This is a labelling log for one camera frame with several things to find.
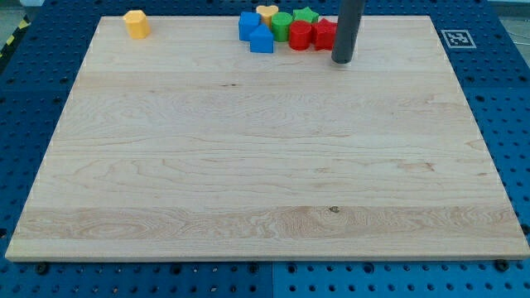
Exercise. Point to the yellow heart block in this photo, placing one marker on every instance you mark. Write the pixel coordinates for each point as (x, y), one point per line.
(266, 13)

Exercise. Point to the blue triangle block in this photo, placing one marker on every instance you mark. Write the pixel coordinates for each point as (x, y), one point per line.
(261, 40)

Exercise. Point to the wooden board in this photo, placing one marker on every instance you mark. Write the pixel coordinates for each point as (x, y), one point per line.
(187, 146)

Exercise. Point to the blue cube block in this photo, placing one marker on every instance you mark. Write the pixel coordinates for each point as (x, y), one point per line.
(247, 23)

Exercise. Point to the green star block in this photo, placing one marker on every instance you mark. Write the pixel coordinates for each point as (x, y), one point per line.
(305, 14)

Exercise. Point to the green cylinder block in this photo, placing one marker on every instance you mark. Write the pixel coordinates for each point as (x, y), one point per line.
(281, 22)

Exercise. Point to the black bolt left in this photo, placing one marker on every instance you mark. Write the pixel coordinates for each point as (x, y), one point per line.
(41, 268)

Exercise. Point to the white fiducial marker tag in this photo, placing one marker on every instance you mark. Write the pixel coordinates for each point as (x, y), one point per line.
(458, 39)

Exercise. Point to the red star block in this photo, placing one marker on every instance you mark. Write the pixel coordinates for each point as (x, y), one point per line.
(323, 34)

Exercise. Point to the red cylinder block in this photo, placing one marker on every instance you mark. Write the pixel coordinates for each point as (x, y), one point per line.
(300, 35)

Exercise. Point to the black bolt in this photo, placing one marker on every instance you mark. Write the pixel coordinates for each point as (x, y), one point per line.
(501, 265)
(41, 268)

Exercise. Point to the yellow hexagon block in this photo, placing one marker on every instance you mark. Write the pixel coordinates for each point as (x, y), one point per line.
(136, 24)

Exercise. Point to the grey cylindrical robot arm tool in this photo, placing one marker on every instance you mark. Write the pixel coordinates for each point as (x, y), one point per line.
(349, 17)

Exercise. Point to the black bolt right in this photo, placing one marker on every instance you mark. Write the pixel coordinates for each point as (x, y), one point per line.
(501, 265)

